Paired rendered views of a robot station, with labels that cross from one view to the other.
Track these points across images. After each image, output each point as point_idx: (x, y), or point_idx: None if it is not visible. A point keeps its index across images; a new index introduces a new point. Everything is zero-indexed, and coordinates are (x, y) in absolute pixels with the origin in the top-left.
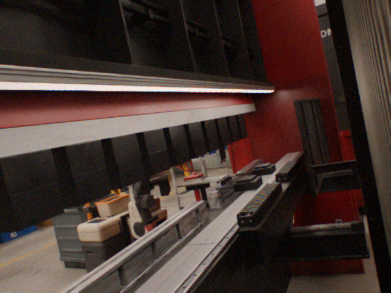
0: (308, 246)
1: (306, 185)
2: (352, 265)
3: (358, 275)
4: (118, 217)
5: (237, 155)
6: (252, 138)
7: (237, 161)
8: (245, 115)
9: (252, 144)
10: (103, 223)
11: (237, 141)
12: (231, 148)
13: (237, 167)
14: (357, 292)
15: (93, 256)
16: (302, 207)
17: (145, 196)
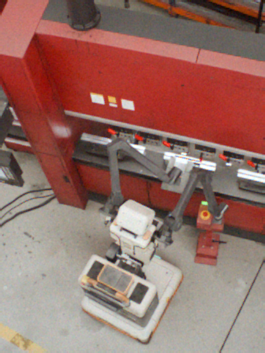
0: None
1: None
2: (110, 134)
3: (113, 135)
4: (133, 274)
5: (66, 151)
6: (70, 128)
7: (67, 155)
8: (65, 116)
9: (71, 131)
10: (149, 283)
11: (65, 142)
12: (63, 151)
13: (68, 159)
14: (139, 142)
15: (151, 306)
16: (93, 134)
17: (225, 206)
